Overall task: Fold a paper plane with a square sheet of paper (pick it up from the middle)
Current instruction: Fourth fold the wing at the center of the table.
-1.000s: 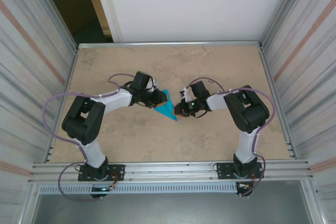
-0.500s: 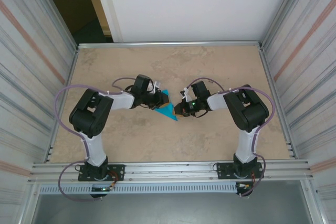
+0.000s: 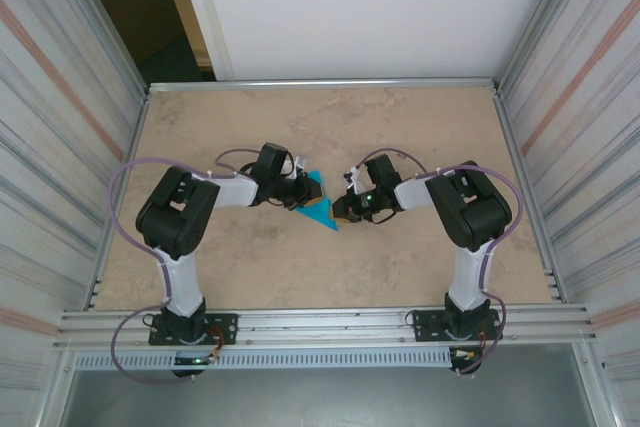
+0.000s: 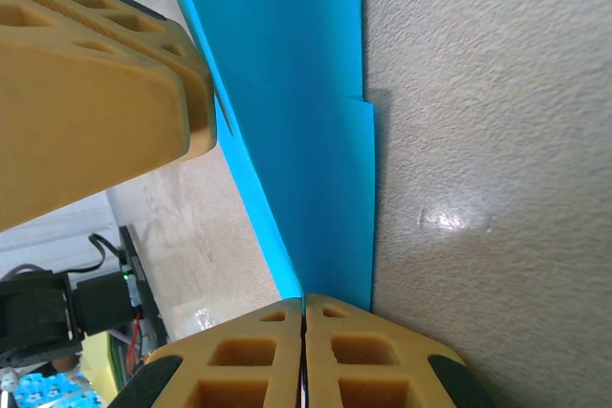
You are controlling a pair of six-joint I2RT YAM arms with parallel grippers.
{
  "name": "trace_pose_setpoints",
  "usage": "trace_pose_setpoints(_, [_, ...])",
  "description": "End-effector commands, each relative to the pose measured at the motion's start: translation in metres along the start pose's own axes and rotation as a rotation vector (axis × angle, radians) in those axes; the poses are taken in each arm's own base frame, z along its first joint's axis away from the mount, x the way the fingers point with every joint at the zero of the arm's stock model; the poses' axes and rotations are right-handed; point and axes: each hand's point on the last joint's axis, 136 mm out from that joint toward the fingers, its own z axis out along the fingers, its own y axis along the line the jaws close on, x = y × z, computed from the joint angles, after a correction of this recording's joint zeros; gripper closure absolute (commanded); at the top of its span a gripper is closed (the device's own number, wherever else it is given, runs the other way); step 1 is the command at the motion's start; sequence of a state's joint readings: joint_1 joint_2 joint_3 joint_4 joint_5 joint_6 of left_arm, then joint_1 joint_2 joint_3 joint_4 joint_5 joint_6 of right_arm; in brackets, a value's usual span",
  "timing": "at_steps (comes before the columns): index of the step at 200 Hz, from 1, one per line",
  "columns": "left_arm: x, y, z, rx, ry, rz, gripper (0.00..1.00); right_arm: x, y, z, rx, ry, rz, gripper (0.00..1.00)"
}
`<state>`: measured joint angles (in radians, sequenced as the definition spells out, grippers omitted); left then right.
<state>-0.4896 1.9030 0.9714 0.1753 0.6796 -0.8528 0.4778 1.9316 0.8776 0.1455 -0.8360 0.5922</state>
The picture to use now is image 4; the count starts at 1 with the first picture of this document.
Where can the yellow box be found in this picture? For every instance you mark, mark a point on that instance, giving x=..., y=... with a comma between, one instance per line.
x=100, y=360

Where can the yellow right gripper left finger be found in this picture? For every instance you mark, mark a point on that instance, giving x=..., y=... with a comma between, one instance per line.
x=287, y=370

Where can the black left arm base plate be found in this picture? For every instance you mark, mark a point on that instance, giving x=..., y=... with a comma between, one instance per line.
x=143, y=284

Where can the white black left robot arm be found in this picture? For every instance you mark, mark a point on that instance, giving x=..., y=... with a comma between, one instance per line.
x=33, y=317

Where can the blue patterned object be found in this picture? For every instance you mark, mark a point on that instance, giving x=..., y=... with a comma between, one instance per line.
x=52, y=393

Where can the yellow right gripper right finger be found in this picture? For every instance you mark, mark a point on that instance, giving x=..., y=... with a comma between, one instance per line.
x=320, y=370

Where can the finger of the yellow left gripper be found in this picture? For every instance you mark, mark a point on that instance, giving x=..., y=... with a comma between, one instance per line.
x=86, y=121

